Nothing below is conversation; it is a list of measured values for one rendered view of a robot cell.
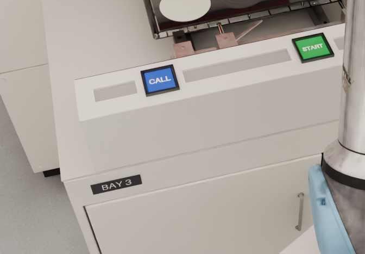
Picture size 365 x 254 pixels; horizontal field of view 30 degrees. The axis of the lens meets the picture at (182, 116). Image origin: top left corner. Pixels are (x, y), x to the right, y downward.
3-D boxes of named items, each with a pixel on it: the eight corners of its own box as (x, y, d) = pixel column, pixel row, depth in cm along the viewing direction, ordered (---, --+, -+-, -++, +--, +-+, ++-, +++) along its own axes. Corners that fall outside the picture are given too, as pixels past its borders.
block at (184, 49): (174, 55, 127) (172, 43, 125) (192, 51, 127) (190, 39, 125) (182, 85, 122) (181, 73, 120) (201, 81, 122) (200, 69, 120)
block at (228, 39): (215, 46, 128) (214, 34, 125) (233, 42, 128) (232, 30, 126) (226, 75, 122) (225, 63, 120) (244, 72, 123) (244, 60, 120)
